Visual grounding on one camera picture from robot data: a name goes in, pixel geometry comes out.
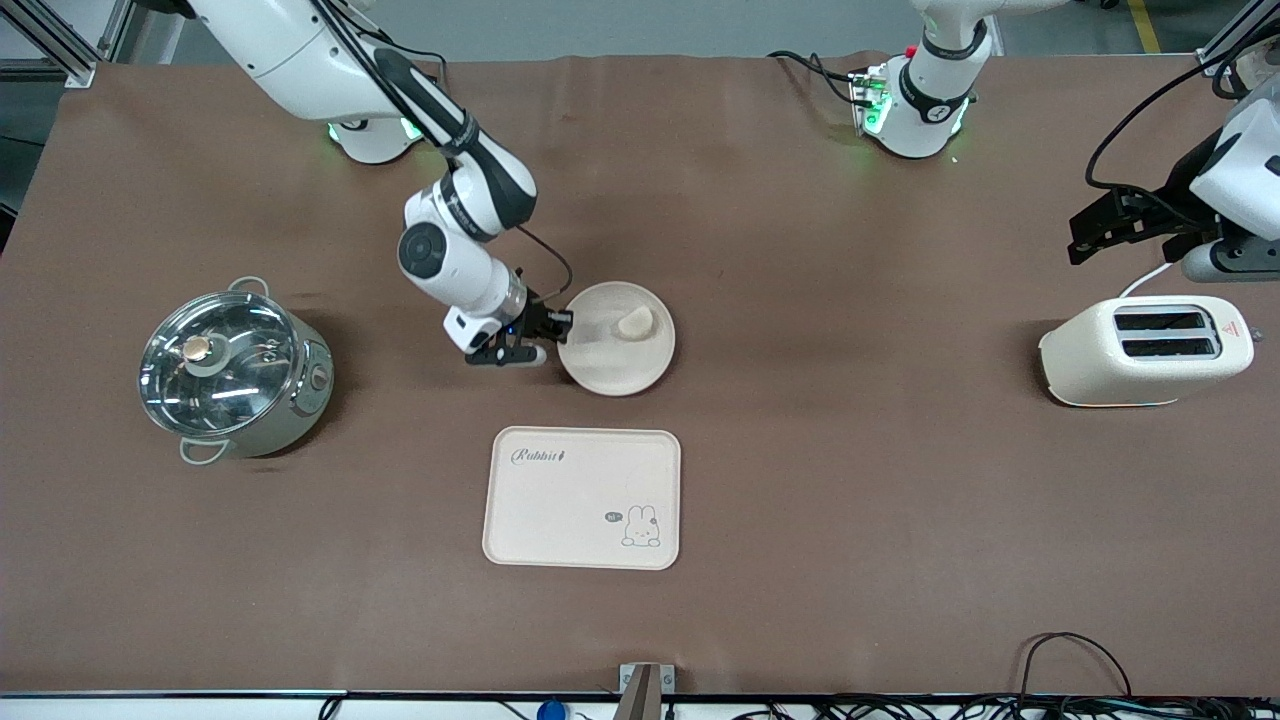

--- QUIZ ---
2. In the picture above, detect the cream round plate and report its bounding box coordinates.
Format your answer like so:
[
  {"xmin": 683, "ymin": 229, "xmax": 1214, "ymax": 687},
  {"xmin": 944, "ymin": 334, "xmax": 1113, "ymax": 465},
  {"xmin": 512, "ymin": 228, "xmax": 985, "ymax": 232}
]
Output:
[{"xmin": 556, "ymin": 281, "xmax": 677, "ymax": 398}]

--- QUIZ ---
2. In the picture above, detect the cream two-slot toaster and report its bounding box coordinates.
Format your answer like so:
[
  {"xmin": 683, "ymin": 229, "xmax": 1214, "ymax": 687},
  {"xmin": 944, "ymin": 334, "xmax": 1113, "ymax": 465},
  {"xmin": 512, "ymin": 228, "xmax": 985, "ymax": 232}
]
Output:
[{"xmin": 1038, "ymin": 295, "xmax": 1263, "ymax": 408}]

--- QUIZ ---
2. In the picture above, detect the cream rabbit print tray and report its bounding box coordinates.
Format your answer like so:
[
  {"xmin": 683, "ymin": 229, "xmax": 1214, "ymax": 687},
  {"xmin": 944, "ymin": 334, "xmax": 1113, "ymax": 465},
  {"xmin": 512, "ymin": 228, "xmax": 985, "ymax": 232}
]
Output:
[{"xmin": 482, "ymin": 426, "xmax": 682, "ymax": 571}]

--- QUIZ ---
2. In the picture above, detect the steel pot with glass lid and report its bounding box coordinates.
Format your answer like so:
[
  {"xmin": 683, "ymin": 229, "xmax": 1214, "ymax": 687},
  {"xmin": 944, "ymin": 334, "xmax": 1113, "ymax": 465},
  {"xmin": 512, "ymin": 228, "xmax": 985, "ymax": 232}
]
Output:
[{"xmin": 140, "ymin": 275, "xmax": 336, "ymax": 467}]

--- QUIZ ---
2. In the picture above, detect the brown table mat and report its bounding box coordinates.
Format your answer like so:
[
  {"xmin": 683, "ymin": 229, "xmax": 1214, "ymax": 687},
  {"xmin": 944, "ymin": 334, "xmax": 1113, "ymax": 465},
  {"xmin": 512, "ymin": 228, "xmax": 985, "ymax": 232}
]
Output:
[{"xmin": 0, "ymin": 50, "xmax": 1280, "ymax": 698}]

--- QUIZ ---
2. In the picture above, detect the glass pot lid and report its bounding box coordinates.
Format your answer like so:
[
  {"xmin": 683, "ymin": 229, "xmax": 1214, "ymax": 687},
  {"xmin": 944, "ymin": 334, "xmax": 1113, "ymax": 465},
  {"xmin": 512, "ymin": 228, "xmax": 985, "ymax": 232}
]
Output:
[{"xmin": 138, "ymin": 290, "xmax": 301, "ymax": 437}]

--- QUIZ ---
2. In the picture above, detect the white toaster power cable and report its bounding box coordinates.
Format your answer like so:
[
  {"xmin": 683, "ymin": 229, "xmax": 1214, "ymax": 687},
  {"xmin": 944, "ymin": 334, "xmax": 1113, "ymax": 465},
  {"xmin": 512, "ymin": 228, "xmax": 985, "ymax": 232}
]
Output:
[{"xmin": 1118, "ymin": 262, "xmax": 1176, "ymax": 299}]

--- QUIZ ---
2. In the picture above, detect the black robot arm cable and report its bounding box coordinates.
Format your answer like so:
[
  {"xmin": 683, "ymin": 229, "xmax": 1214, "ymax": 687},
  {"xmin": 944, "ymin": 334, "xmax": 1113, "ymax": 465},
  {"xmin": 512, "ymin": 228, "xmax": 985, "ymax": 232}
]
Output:
[
  {"xmin": 310, "ymin": 0, "xmax": 576, "ymax": 306},
  {"xmin": 1084, "ymin": 40, "xmax": 1280, "ymax": 193}
]

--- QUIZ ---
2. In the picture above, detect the aluminium frame profile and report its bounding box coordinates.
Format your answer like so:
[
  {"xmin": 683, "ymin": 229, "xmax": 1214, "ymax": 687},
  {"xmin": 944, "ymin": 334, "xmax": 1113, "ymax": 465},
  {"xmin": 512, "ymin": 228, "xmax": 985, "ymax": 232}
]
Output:
[
  {"xmin": 1195, "ymin": 0, "xmax": 1271, "ymax": 76},
  {"xmin": 0, "ymin": 0, "xmax": 136, "ymax": 89}
]

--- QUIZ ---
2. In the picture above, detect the black base cable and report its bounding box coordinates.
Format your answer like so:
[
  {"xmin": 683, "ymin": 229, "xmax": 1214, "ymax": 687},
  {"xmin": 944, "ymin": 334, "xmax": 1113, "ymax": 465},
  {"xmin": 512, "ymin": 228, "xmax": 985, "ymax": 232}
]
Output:
[{"xmin": 767, "ymin": 50, "xmax": 863, "ymax": 108}]

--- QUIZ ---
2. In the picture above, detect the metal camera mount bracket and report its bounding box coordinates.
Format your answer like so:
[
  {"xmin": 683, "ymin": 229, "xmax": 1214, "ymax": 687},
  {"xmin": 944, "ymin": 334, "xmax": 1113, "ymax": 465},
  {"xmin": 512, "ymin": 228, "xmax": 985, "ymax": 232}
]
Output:
[{"xmin": 618, "ymin": 662, "xmax": 676, "ymax": 720}]

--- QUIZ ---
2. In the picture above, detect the black looped cable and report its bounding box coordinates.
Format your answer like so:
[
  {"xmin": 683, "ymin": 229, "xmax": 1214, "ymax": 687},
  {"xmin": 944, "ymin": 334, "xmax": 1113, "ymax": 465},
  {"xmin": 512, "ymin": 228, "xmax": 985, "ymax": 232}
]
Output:
[{"xmin": 1018, "ymin": 632, "xmax": 1133, "ymax": 701}]

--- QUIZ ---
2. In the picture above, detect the black cable tangle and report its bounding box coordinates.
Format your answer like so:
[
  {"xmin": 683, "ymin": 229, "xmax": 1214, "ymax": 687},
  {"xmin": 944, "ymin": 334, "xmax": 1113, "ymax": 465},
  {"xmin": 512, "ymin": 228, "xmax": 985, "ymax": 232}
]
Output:
[{"xmin": 700, "ymin": 694, "xmax": 1280, "ymax": 720}]

